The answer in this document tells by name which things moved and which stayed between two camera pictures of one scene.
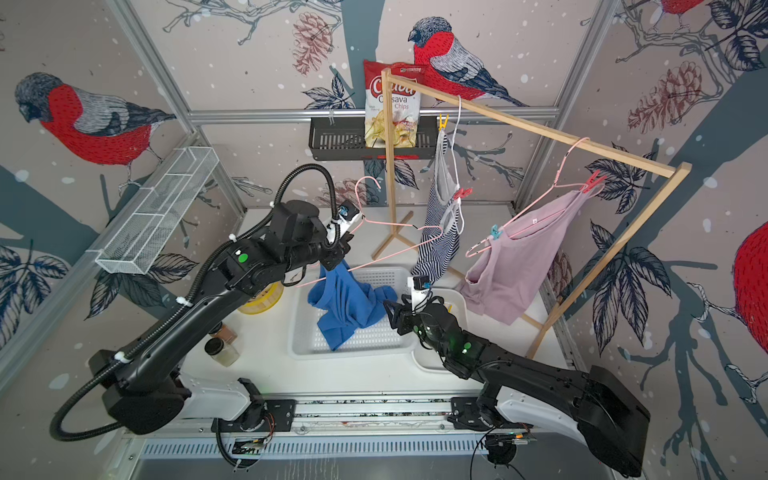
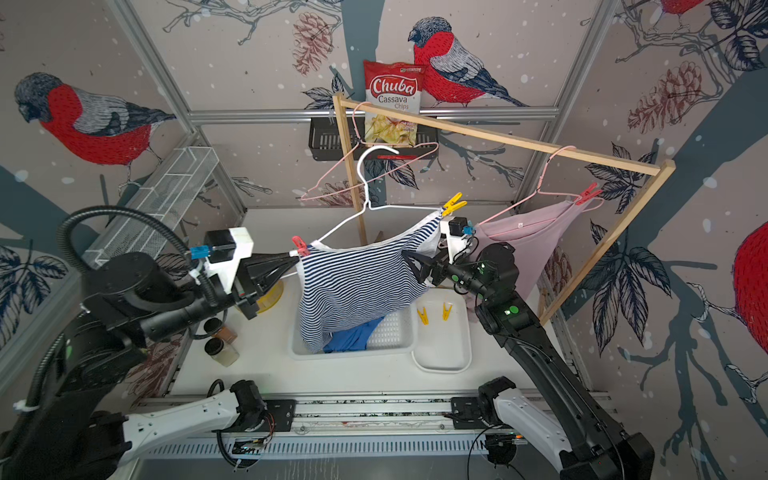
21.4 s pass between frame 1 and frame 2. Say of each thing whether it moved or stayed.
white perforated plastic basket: stayed
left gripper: moved
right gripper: moved
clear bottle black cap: stayed
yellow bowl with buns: stayed
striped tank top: moved
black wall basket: stayed
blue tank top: moved
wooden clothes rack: moved
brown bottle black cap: stayed
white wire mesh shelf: stayed
